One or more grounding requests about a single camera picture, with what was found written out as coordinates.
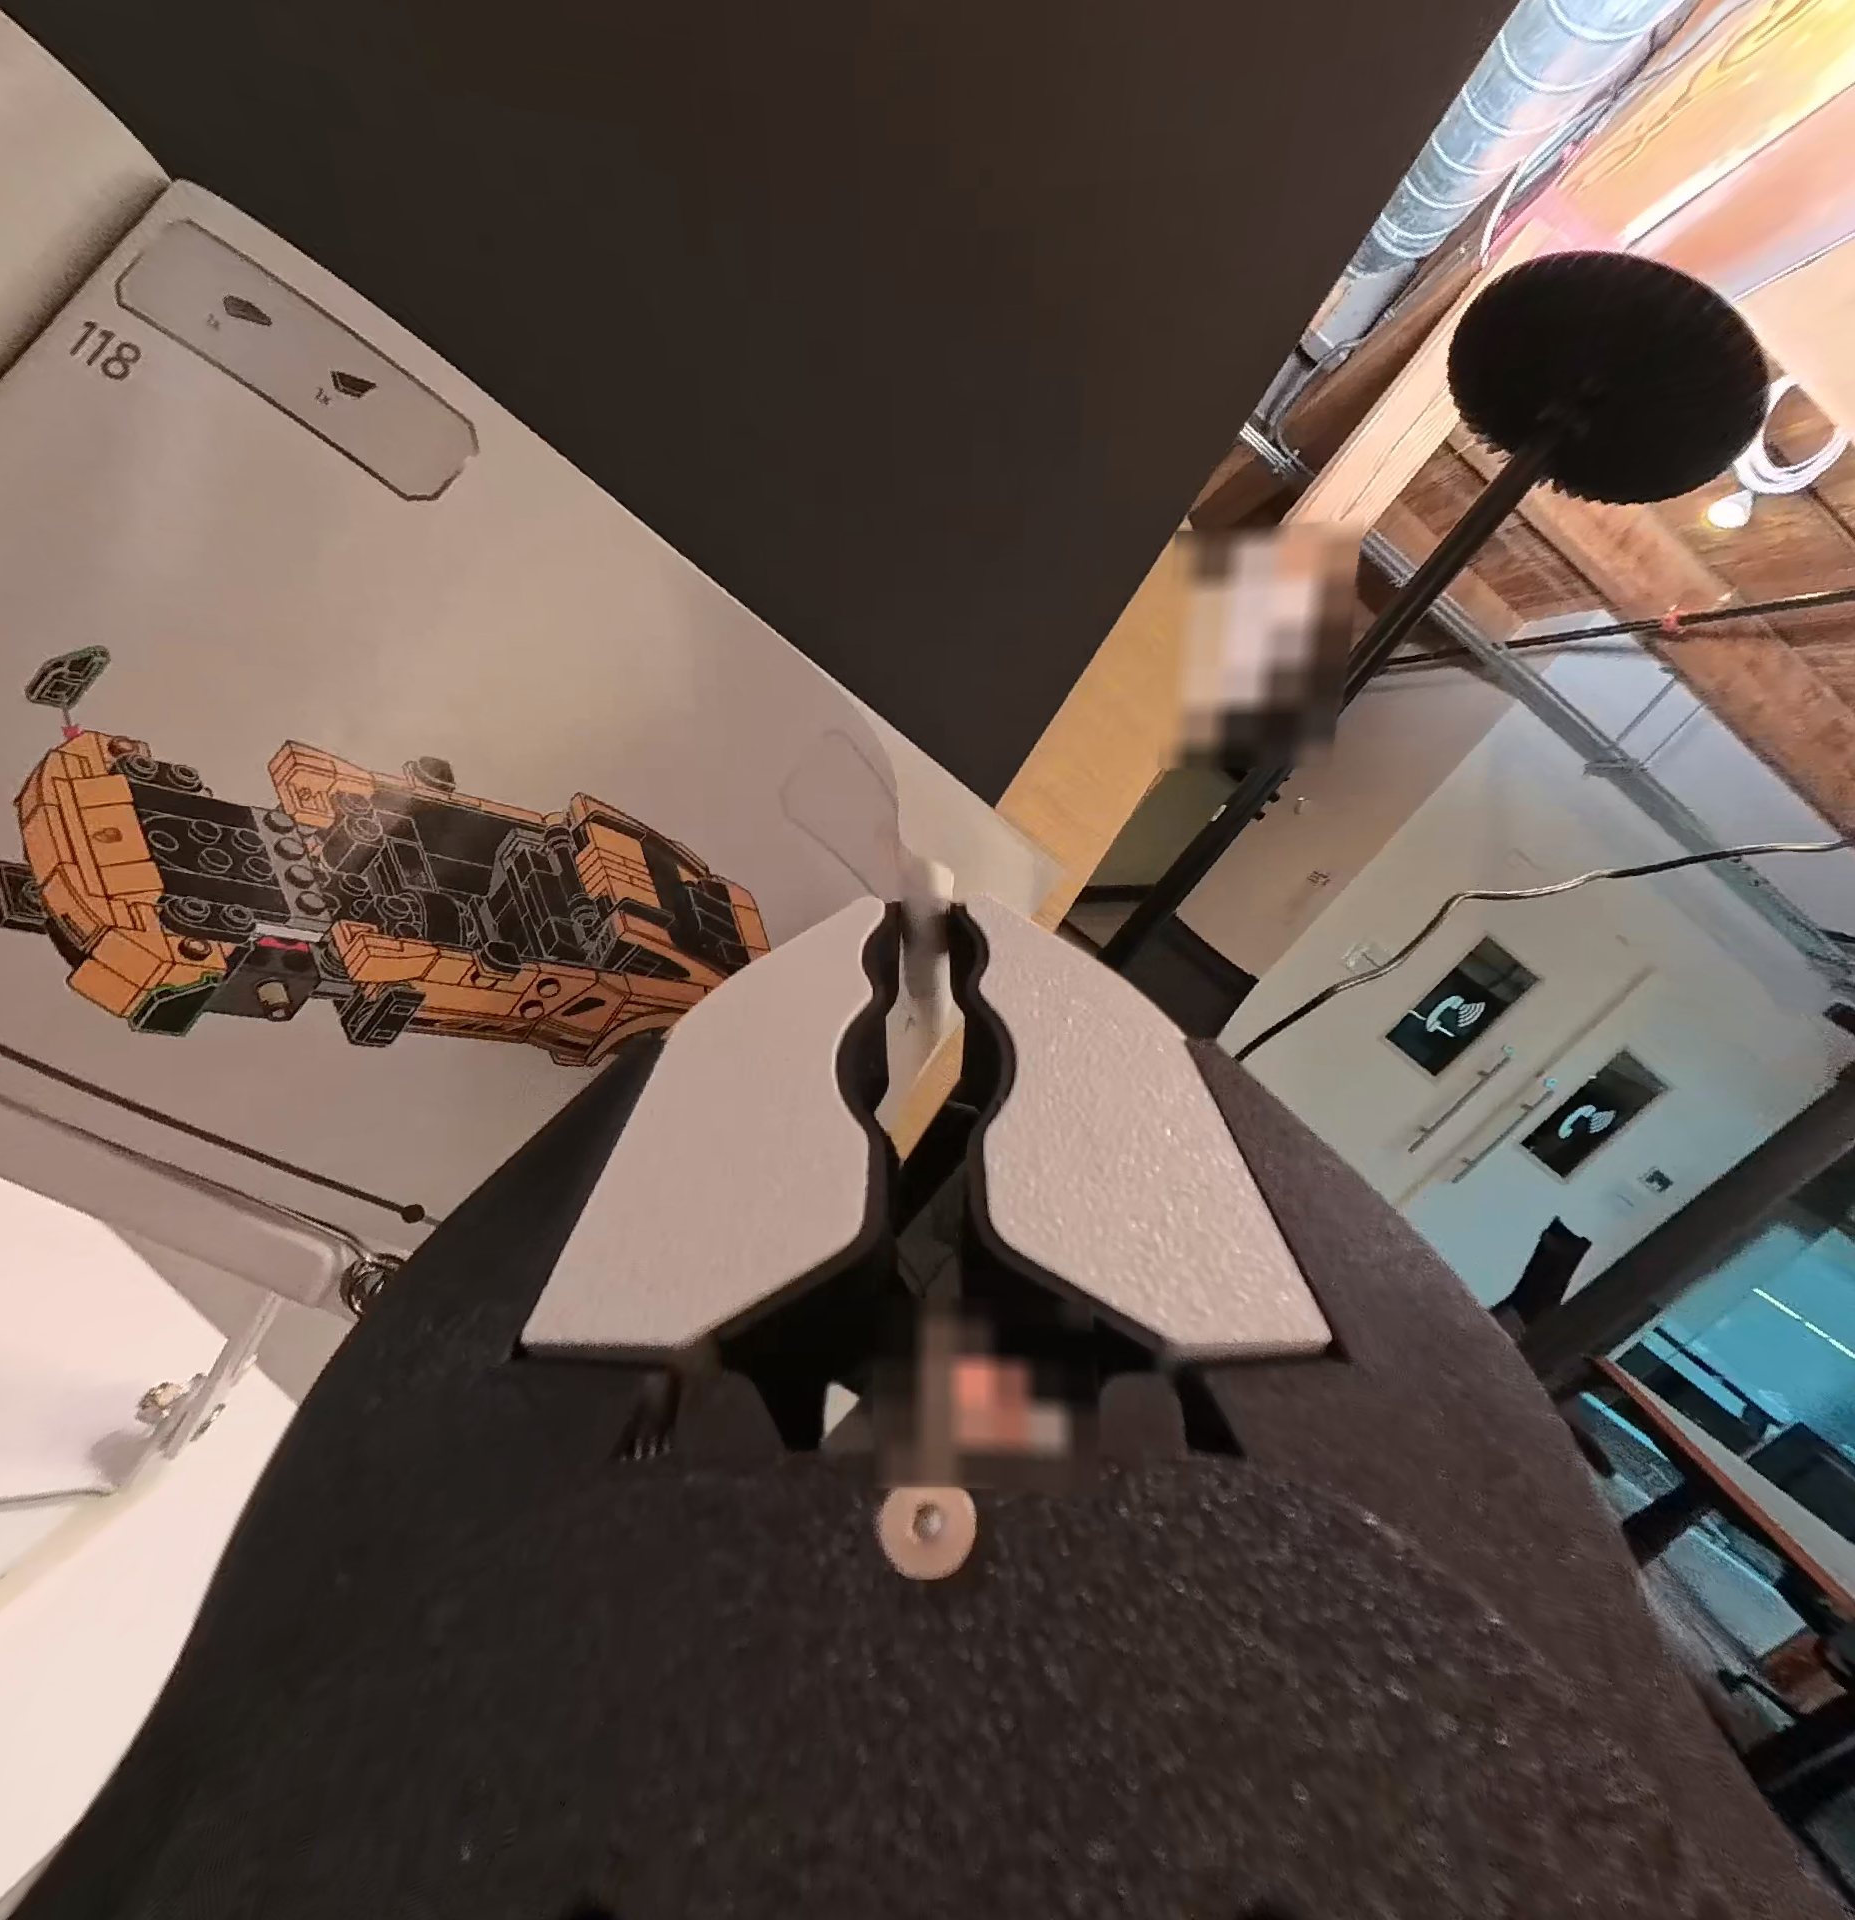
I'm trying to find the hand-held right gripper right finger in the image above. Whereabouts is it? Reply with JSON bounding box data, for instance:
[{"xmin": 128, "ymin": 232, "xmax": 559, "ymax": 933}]
[{"xmin": 944, "ymin": 896, "xmax": 1337, "ymax": 1371}]

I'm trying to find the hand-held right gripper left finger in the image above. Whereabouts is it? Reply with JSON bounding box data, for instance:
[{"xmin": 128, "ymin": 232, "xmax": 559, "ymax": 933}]
[{"xmin": 523, "ymin": 896, "xmax": 930, "ymax": 1371}]

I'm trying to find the white ball-tipped page holder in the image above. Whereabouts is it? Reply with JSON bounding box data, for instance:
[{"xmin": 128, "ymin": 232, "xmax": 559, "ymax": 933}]
[{"xmin": 869, "ymin": 855, "xmax": 966, "ymax": 1107}]

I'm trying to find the lego instruction booklet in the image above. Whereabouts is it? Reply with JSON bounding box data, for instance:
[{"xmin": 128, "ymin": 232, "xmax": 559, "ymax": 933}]
[{"xmin": 0, "ymin": 0, "xmax": 1064, "ymax": 1321}]

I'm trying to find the black metal pole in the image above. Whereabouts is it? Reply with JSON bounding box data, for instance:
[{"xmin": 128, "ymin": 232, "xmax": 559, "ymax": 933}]
[{"xmin": 1093, "ymin": 435, "xmax": 1559, "ymax": 968}]

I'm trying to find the white stand rod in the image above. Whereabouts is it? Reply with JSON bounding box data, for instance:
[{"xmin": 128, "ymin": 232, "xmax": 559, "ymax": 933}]
[{"xmin": 142, "ymin": 1290, "xmax": 288, "ymax": 1471}]

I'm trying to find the wooden office desk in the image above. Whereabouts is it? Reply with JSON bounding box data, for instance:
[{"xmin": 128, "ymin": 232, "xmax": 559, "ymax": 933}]
[{"xmin": 1589, "ymin": 1351, "xmax": 1855, "ymax": 1667}]

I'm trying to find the black panel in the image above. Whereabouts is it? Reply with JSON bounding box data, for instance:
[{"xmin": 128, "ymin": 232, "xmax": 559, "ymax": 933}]
[{"xmin": 0, "ymin": 0, "xmax": 1516, "ymax": 798}]

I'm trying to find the black round disc head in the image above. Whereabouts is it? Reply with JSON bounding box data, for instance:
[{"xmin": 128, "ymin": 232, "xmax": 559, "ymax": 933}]
[{"xmin": 1446, "ymin": 250, "xmax": 1776, "ymax": 506}]

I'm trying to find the black framed wall sign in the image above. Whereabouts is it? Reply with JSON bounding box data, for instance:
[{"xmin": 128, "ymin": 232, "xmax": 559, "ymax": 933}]
[
  {"xmin": 1519, "ymin": 1051, "xmax": 1668, "ymax": 1178},
  {"xmin": 1386, "ymin": 936, "xmax": 1541, "ymax": 1076}
]

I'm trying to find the black cable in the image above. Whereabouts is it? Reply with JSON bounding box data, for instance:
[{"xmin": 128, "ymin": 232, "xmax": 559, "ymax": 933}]
[{"xmin": 1228, "ymin": 818, "xmax": 1855, "ymax": 1068}]

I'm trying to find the silver ventilation duct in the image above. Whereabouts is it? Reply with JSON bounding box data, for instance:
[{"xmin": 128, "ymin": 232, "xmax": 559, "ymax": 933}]
[{"xmin": 1304, "ymin": 0, "xmax": 1710, "ymax": 362}]

